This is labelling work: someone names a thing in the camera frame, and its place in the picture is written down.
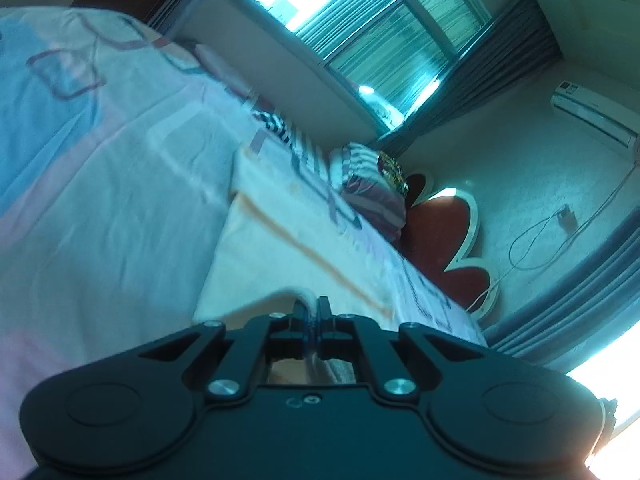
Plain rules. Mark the sliding glass window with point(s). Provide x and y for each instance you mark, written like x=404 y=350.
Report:
x=380 y=30

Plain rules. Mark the light striped pillow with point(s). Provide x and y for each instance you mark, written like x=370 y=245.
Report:
x=352 y=162

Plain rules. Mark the black white striped cloth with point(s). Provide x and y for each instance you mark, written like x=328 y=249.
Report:
x=275 y=125

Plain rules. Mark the pastel patterned bed sheet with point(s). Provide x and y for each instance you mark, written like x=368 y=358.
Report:
x=110 y=185

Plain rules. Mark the folded striped blankets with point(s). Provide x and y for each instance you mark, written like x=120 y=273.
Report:
x=377 y=207

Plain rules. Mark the pink pillow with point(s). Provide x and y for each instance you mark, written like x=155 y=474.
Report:
x=220 y=67

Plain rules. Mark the white wall air conditioner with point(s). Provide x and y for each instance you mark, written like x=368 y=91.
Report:
x=595 y=110

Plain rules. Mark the grey pleated curtain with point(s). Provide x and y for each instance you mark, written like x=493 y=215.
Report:
x=575 y=300

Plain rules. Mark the red petal-shaped headboard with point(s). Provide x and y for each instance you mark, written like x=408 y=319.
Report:
x=440 y=230

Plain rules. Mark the colourful patterned cloth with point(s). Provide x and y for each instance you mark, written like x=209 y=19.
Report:
x=395 y=172

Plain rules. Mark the cream knitted sweater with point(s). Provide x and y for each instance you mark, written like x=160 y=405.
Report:
x=270 y=250

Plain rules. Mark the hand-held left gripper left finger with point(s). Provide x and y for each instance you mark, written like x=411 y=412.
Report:
x=303 y=332

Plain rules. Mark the wall plug charger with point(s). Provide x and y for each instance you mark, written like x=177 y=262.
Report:
x=567 y=214

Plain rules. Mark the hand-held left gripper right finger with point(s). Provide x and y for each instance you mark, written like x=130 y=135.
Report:
x=322 y=332

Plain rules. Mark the striped mattress cover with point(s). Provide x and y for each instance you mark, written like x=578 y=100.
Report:
x=312 y=155

